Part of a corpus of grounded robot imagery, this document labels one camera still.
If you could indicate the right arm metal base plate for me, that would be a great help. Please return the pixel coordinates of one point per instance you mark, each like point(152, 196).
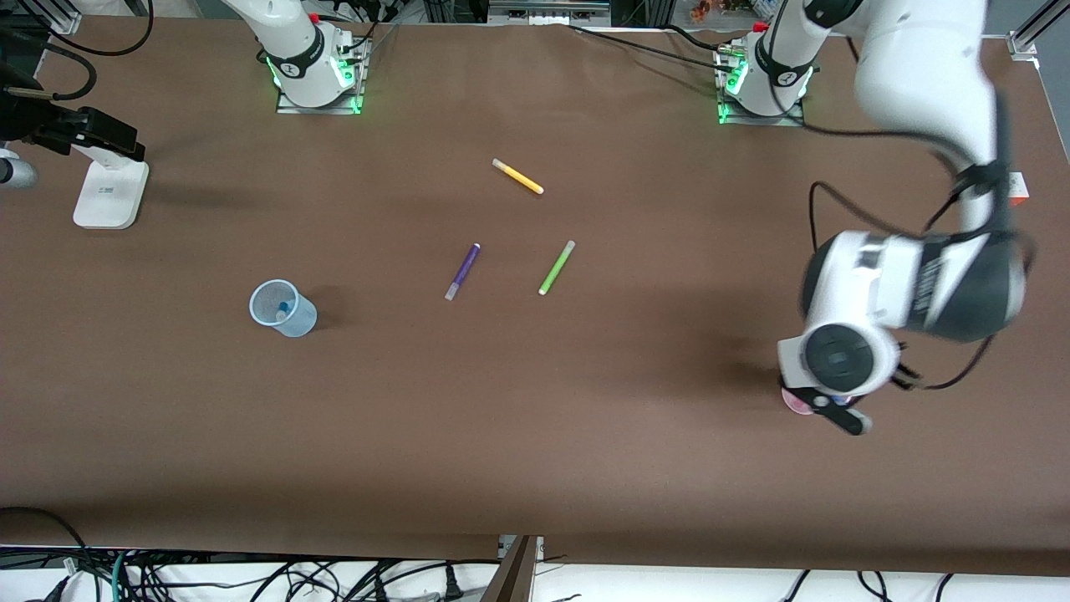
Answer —
point(351, 99)

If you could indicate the purple marker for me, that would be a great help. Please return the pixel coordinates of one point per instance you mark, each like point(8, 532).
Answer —
point(462, 272)

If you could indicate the blue plastic cup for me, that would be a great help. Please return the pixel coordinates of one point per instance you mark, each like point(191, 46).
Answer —
point(292, 322)

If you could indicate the pink plastic cup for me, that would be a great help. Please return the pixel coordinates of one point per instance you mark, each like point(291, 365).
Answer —
point(794, 403)

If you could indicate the yellow marker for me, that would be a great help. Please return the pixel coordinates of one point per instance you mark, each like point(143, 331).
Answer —
point(518, 176)

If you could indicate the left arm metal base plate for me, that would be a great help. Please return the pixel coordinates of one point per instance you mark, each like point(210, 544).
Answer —
point(798, 117)

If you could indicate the blue marker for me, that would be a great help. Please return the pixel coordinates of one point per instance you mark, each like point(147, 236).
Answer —
point(282, 311)

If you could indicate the white desk lamp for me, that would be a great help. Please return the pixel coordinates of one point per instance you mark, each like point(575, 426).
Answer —
point(109, 194)

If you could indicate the grey metal box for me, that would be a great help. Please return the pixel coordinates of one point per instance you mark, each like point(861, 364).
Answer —
point(547, 10)

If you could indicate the colourful puzzle cube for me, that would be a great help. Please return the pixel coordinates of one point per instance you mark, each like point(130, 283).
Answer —
point(1018, 188)

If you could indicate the green marker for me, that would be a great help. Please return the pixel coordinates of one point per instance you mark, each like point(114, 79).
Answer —
point(557, 267)

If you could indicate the brown metal table bar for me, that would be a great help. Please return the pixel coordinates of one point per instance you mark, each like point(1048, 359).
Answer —
point(512, 577)

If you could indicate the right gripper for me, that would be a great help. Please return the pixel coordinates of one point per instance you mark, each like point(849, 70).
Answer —
point(27, 124)

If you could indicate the aluminium frame profile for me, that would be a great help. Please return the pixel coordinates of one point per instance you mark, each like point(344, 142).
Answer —
point(65, 18)
point(1032, 33)

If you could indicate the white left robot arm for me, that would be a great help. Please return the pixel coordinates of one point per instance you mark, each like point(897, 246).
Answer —
point(919, 75)

